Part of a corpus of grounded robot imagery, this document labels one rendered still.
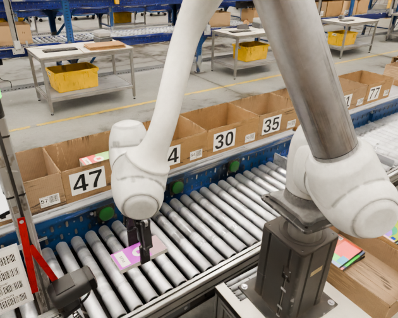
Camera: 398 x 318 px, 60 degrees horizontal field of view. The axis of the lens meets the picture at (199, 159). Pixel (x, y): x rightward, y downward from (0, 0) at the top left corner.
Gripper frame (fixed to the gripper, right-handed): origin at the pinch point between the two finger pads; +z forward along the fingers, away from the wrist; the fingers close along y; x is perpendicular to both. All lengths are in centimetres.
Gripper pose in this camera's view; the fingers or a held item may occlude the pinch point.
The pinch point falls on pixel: (138, 247)
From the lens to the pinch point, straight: 110.8
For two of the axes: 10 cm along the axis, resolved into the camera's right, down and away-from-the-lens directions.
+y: 5.9, 4.1, -7.0
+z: -0.2, 8.7, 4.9
